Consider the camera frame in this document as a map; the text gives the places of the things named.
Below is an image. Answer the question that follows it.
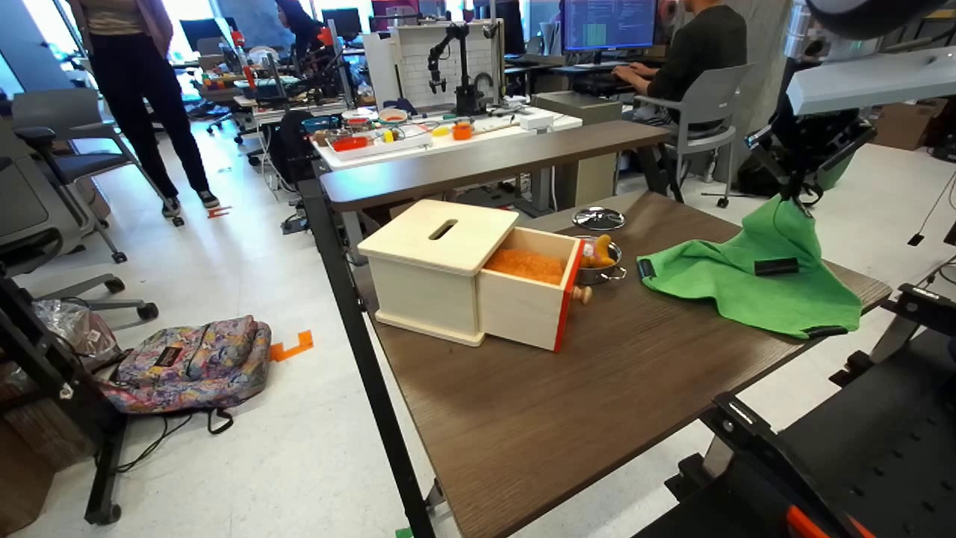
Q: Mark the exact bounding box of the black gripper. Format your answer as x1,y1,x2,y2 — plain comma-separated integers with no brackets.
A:
770,106,878,210

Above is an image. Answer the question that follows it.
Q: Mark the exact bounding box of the green towel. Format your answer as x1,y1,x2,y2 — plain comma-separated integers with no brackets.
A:
633,194,867,343

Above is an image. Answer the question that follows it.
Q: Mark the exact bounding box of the green bin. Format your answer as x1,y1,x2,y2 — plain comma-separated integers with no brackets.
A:
812,138,861,194

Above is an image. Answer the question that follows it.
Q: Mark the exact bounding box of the grey chair with armrests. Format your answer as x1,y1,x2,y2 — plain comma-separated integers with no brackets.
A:
631,62,749,212

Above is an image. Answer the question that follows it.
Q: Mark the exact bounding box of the cardboard box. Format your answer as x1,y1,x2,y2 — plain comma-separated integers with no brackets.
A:
873,100,947,152

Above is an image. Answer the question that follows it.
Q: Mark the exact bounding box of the seated person in black shirt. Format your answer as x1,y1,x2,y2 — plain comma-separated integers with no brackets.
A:
609,0,754,106

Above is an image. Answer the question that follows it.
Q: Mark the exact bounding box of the small metal bowl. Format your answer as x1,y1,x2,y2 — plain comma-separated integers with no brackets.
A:
572,204,628,237

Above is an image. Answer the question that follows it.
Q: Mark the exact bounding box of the orange brown plush toy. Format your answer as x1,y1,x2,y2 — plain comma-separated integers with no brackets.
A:
578,234,631,286

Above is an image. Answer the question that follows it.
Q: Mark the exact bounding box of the computer monitor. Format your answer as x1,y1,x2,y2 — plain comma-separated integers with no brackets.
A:
558,0,661,56

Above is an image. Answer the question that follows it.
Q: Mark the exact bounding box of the wooden drawer with orange front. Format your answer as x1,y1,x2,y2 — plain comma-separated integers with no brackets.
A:
479,225,599,355

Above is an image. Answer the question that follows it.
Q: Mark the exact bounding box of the brown desk with black legs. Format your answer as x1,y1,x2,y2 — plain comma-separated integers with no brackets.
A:
313,116,675,262

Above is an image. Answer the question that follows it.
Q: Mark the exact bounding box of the white tray with toys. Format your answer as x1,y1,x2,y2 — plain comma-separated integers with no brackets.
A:
309,101,585,173

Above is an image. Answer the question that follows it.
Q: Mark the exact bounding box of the pale wooden box with slot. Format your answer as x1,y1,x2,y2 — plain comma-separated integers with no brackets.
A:
355,198,522,349

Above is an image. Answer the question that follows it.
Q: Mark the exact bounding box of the white backboard panel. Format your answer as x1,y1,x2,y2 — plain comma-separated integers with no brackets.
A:
363,19,507,112

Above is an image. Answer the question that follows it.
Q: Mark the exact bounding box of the colourful patterned backpack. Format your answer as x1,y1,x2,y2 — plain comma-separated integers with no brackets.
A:
95,315,276,436

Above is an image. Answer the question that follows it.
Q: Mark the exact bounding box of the standing person in black trousers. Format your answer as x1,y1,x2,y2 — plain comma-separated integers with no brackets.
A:
67,0,228,228

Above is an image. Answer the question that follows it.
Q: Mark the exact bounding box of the clear plastic bag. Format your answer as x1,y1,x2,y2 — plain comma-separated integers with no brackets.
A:
34,295,128,376

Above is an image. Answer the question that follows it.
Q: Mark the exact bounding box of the black metal stand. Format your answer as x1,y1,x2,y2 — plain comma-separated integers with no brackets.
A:
0,259,134,528

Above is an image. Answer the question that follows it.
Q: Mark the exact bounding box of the grey office chair on castors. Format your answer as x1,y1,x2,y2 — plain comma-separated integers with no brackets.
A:
0,88,161,324

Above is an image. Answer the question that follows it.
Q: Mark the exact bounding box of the orange plastic bracket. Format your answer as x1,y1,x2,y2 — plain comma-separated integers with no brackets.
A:
268,330,318,366

